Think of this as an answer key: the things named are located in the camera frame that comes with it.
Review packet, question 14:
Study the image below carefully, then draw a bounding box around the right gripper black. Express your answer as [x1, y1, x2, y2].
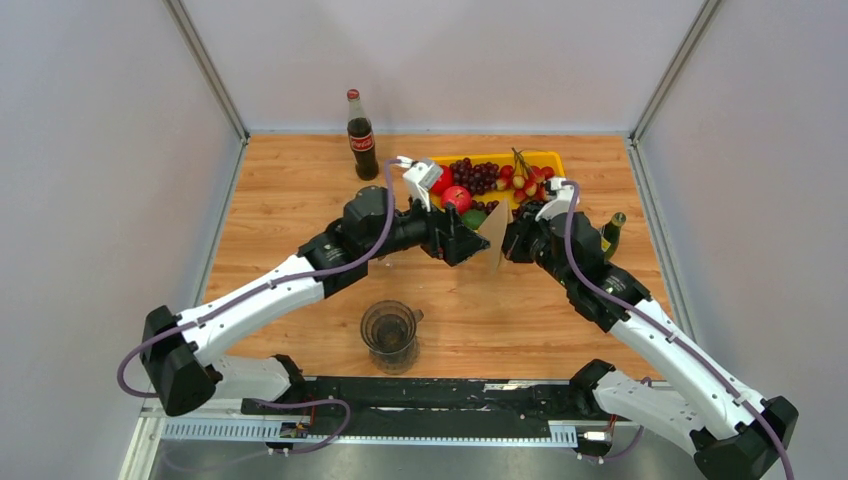
[491, 205, 575, 290]

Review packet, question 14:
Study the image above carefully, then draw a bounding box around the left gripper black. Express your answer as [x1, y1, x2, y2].
[364, 185, 490, 266]

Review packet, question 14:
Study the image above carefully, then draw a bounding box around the grey transparent coffee dripper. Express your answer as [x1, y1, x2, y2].
[360, 300, 424, 356]

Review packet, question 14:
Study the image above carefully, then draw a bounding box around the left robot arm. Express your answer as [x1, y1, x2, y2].
[140, 186, 490, 416]

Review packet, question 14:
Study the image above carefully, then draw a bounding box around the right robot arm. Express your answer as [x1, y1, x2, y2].
[502, 212, 799, 479]

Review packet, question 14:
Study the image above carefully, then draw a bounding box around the dark green lime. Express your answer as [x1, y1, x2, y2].
[461, 209, 488, 231]

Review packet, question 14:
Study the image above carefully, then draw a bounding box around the dark grape bunch near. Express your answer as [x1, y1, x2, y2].
[468, 200, 539, 219]

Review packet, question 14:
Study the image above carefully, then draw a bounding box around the red apple near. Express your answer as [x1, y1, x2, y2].
[440, 185, 473, 215]

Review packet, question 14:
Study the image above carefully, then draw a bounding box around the red apple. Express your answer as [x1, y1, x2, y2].
[440, 185, 473, 215]
[430, 166, 454, 196]

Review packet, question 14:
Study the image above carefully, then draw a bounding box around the red apple far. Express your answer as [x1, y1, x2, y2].
[430, 166, 454, 196]

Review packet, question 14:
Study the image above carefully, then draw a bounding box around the red grape bunch far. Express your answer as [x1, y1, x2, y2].
[449, 157, 501, 195]

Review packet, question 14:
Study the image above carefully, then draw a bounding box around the yellow plastic fruit tray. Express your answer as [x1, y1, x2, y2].
[432, 151, 565, 209]

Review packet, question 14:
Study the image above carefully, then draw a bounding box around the green glass bottle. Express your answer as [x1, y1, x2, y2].
[600, 212, 627, 260]

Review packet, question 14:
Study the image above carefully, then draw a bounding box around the ribbed glass mug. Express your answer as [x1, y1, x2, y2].
[369, 340, 420, 375]

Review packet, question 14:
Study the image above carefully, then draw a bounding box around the cola glass bottle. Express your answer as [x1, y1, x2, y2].
[346, 89, 379, 181]

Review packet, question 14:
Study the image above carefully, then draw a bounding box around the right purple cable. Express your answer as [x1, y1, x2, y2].
[559, 180, 796, 480]

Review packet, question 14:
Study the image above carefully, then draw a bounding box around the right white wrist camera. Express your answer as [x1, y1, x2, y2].
[535, 176, 580, 222]

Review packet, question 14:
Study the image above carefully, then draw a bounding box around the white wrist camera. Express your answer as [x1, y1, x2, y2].
[535, 176, 580, 222]
[395, 156, 443, 212]

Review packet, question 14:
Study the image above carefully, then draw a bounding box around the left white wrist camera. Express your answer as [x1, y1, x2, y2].
[395, 156, 443, 212]

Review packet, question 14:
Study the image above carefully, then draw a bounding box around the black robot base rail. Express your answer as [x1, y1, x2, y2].
[158, 374, 637, 458]

